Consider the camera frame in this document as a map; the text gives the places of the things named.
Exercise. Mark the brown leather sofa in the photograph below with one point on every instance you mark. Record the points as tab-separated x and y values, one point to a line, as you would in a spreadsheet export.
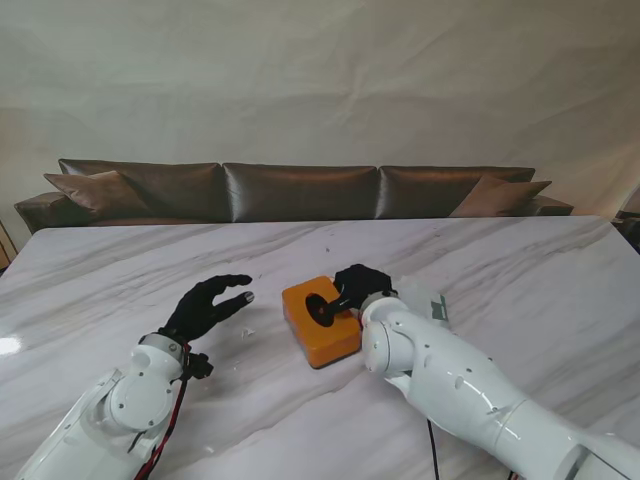
300	195

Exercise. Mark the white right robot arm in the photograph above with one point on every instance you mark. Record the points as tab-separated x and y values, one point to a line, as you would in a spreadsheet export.
450	380

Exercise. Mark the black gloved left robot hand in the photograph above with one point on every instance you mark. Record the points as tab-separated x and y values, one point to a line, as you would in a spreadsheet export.
197	312

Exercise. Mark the brown throw pillow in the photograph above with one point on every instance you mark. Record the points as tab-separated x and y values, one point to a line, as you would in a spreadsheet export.
95	192
500	197

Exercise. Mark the brown leather sofa back cushion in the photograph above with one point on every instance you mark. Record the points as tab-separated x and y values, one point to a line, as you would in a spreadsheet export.
425	192
170	190
300	192

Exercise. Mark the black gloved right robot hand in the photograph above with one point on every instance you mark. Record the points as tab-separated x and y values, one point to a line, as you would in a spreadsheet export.
365	282

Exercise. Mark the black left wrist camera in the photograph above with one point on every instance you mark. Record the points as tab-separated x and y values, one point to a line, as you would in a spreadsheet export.
200	366

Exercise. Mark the wooden furniture piece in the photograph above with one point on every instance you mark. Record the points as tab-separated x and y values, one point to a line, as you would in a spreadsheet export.
4	245

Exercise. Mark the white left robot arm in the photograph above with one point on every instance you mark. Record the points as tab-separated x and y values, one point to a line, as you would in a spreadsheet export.
125	405

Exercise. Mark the dark background object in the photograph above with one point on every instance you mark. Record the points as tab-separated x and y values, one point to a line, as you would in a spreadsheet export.
629	227

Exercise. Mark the white tissue pack green label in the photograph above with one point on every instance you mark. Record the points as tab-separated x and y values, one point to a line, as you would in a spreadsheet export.
425	300

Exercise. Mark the orange tissue box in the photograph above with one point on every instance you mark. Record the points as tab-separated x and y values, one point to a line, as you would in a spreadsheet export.
300	320

